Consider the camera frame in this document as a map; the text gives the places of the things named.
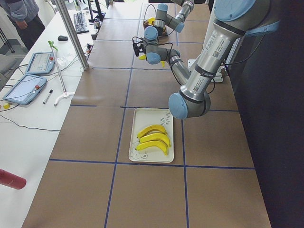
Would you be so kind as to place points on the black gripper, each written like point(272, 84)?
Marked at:
point(142, 50)

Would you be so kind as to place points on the yellow banana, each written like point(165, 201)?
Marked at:
point(156, 137)
point(161, 145)
point(143, 57)
point(151, 128)

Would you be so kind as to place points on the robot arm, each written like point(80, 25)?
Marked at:
point(176, 23)
point(233, 19)

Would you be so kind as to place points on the brown wicker basket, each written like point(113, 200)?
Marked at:
point(150, 22)

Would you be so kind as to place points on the metal cup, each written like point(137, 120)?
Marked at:
point(97, 23)

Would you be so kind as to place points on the black keyboard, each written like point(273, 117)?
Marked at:
point(80, 23)

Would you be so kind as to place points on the white bear tray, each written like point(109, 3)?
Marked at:
point(142, 118)

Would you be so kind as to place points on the black computer mouse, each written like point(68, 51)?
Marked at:
point(62, 38)

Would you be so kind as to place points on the metal reacher grabber stick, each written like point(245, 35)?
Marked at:
point(65, 92)

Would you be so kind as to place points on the black marker pen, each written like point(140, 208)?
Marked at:
point(47, 97)

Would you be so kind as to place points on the blue teach pendant far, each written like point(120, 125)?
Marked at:
point(41, 63)

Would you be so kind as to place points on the blue teach pendant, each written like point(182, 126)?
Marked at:
point(26, 89)
point(41, 63)

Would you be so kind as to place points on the person in grey jacket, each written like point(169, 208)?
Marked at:
point(24, 16)

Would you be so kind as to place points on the blue teach pendant near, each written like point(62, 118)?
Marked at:
point(26, 89)

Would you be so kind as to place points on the red cylinder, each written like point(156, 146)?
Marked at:
point(11, 180)

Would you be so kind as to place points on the aluminium frame post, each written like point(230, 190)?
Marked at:
point(72, 33)

